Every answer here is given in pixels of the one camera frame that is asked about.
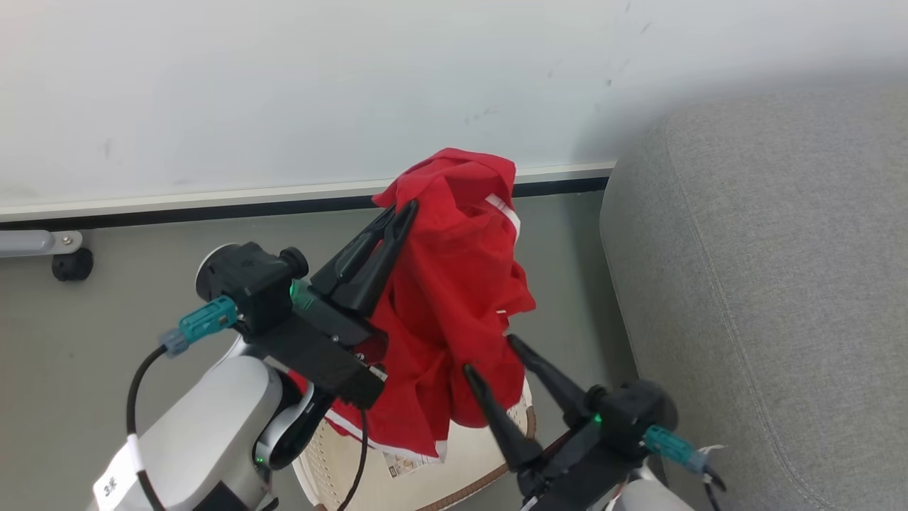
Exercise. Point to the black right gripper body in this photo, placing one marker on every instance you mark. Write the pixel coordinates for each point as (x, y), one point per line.
(582, 468)

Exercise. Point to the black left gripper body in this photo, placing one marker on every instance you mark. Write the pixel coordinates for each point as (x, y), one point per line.
(319, 348)

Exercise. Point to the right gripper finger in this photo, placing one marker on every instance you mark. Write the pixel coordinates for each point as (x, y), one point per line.
(550, 376)
(500, 419)

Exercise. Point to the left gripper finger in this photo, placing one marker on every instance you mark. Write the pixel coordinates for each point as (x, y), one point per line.
(355, 248)
(386, 255)

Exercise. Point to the red clothing garment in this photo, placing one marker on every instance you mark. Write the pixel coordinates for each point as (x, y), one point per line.
(454, 298)

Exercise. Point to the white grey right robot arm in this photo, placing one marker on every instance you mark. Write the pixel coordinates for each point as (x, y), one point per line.
(649, 498)

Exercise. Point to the cream laundry basket brown rim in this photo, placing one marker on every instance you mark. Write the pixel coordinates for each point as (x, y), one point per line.
(468, 468)

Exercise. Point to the grey fabric sofa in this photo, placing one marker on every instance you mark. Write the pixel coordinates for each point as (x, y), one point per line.
(773, 298)

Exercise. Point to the black caster wheel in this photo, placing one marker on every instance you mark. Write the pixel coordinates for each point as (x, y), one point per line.
(72, 265)

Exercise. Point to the grey metal furniture leg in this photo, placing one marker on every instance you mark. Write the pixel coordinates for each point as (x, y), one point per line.
(32, 243)

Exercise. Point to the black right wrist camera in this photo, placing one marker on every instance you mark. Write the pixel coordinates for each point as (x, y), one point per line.
(631, 411)

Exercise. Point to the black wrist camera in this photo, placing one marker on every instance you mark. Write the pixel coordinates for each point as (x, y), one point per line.
(248, 277)
(631, 411)

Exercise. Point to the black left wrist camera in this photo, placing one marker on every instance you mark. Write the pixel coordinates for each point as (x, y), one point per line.
(248, 277)

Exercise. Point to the white black wall baseboard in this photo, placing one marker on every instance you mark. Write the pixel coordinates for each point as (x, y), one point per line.
(213, 202)

